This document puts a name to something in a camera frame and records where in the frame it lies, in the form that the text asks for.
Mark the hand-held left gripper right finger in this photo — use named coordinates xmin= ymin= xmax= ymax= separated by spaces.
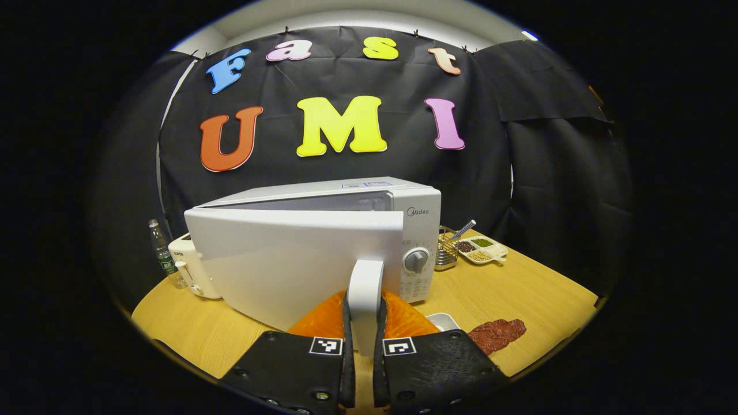
xmin=372 ymin=290 xmax=511 ymax=415

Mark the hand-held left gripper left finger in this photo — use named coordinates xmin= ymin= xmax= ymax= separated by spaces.
xmin=218 ymin=288 xmax=356 ymax=415

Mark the brown meat slice food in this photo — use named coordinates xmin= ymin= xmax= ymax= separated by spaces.
xmin=468 ymin=319 xmax=528 ymax=355

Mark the white microwave oven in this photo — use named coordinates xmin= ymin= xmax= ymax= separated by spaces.
xmin=183 ymin=176 xmax=442 ymax=355

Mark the small white rectangular tray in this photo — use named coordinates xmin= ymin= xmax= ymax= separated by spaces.
xmin=426 ymin=312 xmax=461 ymax=333

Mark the white divided dish with beans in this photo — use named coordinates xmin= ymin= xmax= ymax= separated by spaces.
xmin=454 ymin=235 xmax=509 ymax=266

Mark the white toaster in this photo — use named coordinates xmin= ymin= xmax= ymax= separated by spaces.
xmin=168 ymin=233 xmax=223 ymax=300

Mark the clear green-label water bottle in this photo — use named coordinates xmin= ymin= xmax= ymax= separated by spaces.
xmin=148 ymin=218 xmax=188 ymax=289

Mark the black backdrop cloth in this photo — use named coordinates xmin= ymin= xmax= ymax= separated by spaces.
xmin=86 ymin=26 xmax=635 ymax=312

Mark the metal wire basket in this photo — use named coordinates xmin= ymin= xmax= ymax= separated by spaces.
xmin=435 ymin=226 xmax=460 ymax=271

